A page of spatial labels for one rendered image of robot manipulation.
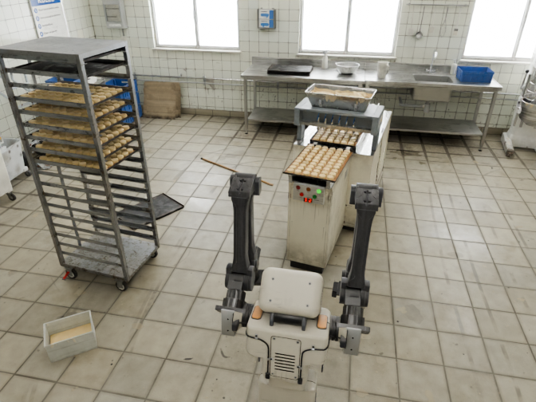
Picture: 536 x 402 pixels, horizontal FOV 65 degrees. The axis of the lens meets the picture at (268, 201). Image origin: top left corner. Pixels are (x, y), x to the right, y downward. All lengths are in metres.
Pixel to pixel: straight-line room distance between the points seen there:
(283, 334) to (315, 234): 1.98
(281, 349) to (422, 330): 1.95
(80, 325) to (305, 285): 2.22
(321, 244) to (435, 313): 0.99
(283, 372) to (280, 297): 0.28
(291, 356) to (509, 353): 2.15
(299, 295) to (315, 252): 2.05
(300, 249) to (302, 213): 0.35
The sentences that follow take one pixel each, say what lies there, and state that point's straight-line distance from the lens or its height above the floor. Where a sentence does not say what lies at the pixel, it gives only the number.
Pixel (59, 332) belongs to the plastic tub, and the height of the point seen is 0.05.
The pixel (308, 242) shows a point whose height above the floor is 0.32.
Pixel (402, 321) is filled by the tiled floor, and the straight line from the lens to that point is 3.34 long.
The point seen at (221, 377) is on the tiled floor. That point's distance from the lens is 2.91.
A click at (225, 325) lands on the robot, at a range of 1.58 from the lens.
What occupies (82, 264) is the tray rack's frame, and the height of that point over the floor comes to 0.15.
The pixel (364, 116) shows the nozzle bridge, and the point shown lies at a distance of 3.60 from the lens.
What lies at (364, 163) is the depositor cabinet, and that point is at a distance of 3.75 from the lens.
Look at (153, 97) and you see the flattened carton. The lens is 7.32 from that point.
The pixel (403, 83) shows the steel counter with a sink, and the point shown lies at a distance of 5.98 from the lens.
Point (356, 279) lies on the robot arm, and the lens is 1.54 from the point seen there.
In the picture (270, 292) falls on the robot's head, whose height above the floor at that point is 1.34.
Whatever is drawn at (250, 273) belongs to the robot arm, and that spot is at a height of 1.28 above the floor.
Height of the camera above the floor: 2.31
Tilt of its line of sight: 30 degrees down
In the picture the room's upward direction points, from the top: straight up
